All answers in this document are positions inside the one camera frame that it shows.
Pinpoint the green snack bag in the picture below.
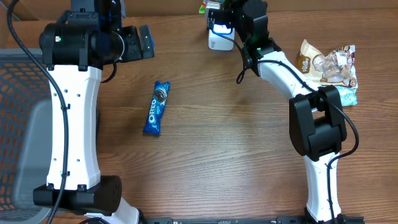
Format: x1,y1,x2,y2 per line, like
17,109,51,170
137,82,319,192
199,0,224,14

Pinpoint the blue Oreo cookie pack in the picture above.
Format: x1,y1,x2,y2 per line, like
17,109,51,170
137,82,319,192
143,81,171,135

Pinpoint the beige brown pastry bag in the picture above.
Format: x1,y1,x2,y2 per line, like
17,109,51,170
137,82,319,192
296,40,358,88

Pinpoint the teal snack wrapper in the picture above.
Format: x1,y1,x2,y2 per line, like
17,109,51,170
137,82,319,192
336,86,358,106

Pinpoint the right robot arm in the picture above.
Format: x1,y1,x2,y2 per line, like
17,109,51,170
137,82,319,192
209,1,364,223

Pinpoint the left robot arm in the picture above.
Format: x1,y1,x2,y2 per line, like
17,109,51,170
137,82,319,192
33,0,154,224

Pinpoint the white barcode scanner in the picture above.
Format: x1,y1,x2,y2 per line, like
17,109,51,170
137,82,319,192
208,24,235,51

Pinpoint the grey plastic basket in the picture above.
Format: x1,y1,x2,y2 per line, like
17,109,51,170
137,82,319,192
1,49,52,223

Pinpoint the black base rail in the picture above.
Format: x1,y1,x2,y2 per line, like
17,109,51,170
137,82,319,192
142,216,364,224

